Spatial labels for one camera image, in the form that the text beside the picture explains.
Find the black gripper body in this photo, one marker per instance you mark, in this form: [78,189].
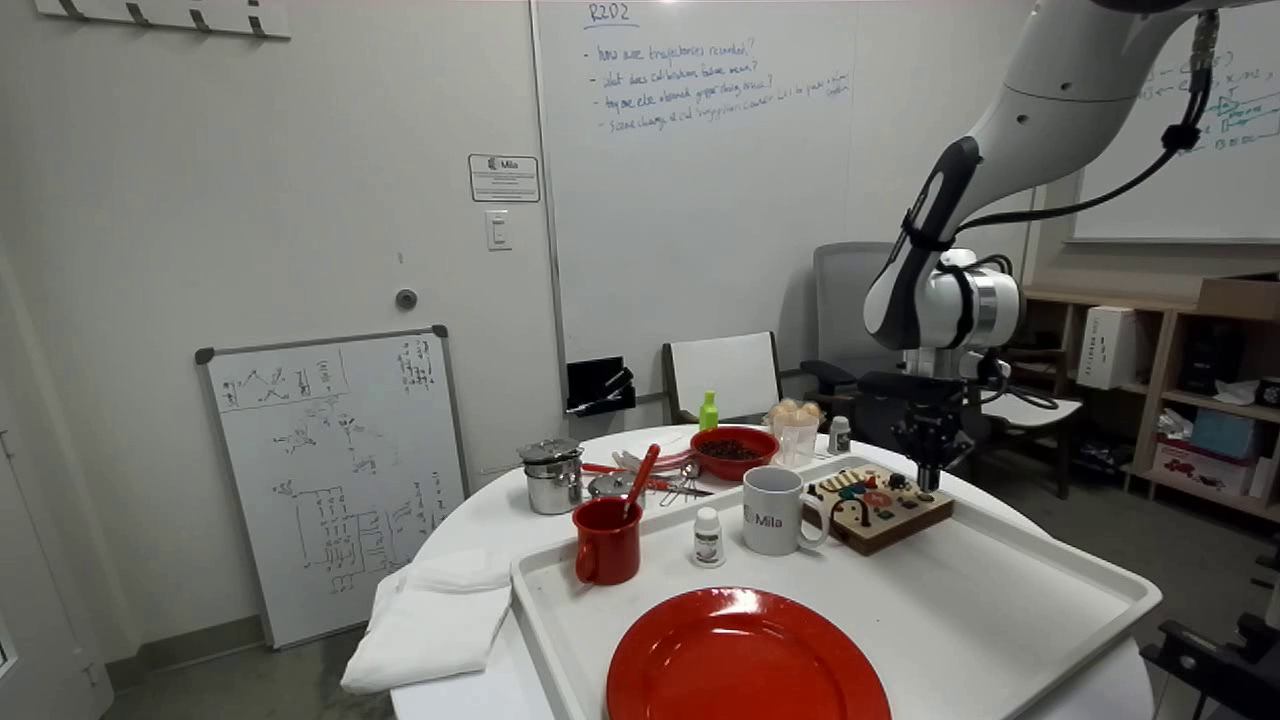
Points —
[937,413]

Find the wooden button switch board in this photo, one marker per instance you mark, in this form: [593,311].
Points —
[884,526]

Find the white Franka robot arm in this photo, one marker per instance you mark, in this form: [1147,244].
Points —
[1067,83]

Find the small grey shaker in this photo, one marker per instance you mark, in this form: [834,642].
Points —
[838,435]

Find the large white plastic tray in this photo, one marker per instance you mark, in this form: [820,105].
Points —
[985,600]

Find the cluster of beige eggs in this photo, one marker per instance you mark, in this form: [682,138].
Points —
[798,425]

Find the grey armchair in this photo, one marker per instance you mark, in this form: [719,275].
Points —
[847,307]

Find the white mug with logo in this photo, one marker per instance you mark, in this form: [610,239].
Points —
[774,512]

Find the white box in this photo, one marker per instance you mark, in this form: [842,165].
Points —
[1106,346]

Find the red bowl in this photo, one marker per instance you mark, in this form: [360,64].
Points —
[733,452]

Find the small green bottle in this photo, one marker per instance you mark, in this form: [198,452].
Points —
[709,413]

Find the small white bottle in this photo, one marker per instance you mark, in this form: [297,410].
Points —
[707,537]

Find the wooden storage shelf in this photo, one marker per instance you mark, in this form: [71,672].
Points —
[1174,334]

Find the red round plate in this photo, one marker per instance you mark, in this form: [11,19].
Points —
[747,660]

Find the pink storage box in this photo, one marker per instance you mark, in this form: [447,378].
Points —
[1200,470]

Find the red spoon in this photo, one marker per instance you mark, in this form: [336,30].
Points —
[645,470]

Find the red mug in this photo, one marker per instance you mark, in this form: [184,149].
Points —
[606,544]

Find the black floor rack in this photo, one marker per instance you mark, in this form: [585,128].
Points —
[597,386]

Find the shiny steel pot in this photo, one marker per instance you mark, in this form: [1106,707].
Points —
[550,476]

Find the white folded cloth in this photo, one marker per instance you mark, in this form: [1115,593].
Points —
[425,625]

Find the small leaning whiteboard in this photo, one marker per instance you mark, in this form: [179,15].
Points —
[332,482]

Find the large wall whiteboard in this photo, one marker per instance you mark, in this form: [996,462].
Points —
[1200,202]
[747,226]

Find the white light switch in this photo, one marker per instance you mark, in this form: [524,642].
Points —
[498,230]

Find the white wall sign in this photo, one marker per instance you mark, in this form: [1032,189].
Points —
[506,176]

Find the round grey wall stopper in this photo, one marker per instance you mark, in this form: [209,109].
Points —
[406,296]

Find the wall coat hook rail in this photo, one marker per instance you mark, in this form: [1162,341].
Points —
[160,19]

